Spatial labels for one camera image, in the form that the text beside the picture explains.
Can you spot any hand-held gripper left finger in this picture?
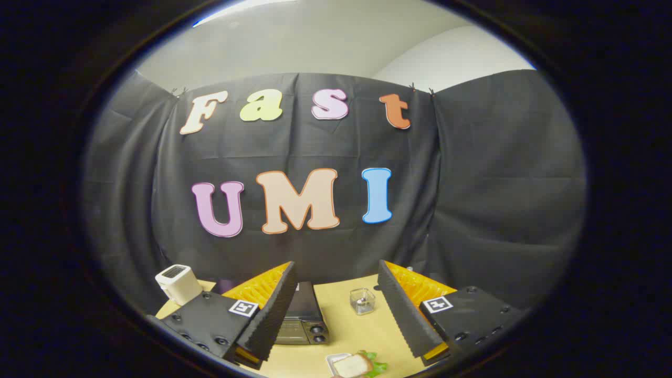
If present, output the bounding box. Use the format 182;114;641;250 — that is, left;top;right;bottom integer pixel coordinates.
146;261;299;371

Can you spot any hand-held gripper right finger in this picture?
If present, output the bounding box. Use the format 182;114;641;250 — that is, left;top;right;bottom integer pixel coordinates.
377;259;527;367

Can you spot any black toaster oven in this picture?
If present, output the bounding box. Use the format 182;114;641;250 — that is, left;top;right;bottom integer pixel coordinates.
273;282;330;345

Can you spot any bread and lettuce sandwich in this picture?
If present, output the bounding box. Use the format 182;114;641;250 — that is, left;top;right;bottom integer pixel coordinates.
331;350;390;378

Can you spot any white pop-up toaster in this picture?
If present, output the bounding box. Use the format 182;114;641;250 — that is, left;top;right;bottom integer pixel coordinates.
154;264;204;307

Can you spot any clear square glass container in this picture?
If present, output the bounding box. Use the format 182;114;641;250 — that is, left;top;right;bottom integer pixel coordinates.
350;288;376;316

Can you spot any white plastic tray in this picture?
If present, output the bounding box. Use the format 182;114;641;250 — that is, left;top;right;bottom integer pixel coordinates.
325;353;353;376

